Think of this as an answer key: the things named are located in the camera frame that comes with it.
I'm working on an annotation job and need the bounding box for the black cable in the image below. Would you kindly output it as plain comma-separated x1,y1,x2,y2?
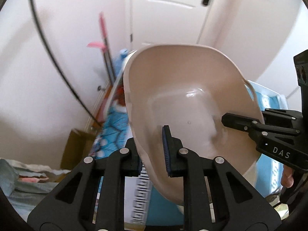
27,0,103,127

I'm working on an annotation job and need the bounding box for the blue patterned tablecloth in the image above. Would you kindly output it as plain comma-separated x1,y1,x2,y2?
89,49,289,229

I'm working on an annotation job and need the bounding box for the beige plastic handled bowl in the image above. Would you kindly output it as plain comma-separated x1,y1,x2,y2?
123,44,264,205

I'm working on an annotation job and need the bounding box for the pink handled mop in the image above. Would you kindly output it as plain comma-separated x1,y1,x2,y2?
87,12,116,86

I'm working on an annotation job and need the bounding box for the white door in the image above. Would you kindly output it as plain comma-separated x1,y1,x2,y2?
127,0,212,49

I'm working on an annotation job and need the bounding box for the person's right hand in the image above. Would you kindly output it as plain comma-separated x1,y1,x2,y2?
281,165,294,188

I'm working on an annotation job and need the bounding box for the grey blue fabric pile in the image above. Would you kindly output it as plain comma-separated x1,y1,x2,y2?
1,158,70,221

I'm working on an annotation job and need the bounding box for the cardboard box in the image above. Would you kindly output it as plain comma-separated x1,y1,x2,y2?
60,129,95,170

